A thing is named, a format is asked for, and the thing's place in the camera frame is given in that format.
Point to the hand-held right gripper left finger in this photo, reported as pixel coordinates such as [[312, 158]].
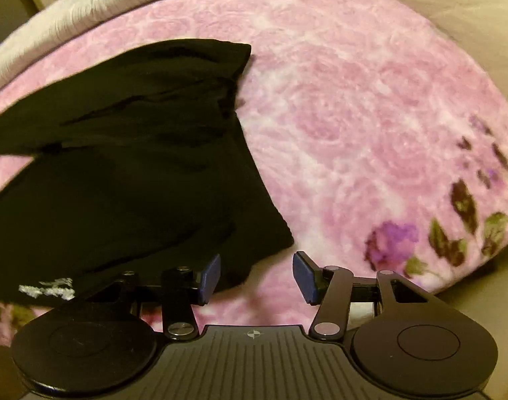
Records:
[[210, 279]]

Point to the cream quilted pillow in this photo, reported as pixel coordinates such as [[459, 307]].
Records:
[[466, 8]]

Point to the black garment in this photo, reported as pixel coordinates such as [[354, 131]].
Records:
[[133, 175]]

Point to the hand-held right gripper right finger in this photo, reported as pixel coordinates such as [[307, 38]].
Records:
[[305, 277]]

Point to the pink floral blanket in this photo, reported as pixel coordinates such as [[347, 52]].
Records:
[[341, 133]]

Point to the white ribbed quilt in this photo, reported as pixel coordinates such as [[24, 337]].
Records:
[[70, 21]]

